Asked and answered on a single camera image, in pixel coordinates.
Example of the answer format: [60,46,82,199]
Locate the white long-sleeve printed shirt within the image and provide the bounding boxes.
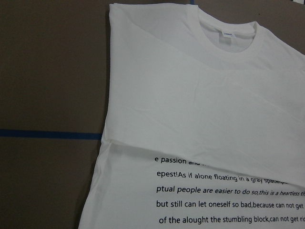
[79,3,305,229]

